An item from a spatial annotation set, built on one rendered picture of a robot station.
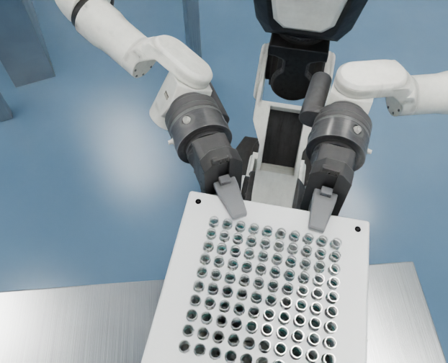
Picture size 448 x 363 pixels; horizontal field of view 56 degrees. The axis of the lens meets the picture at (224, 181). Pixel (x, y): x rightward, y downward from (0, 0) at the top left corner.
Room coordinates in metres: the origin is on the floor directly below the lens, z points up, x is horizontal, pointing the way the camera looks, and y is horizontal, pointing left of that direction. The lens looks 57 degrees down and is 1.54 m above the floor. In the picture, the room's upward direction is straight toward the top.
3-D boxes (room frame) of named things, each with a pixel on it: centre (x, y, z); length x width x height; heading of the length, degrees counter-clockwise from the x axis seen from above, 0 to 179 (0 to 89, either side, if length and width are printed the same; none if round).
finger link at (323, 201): (0.27, -0.13, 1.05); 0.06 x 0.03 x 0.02; 161
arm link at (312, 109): (0.47, -0.18, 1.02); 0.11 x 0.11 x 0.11; 71
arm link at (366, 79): (0.49, -0.24, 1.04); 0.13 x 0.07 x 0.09; 97
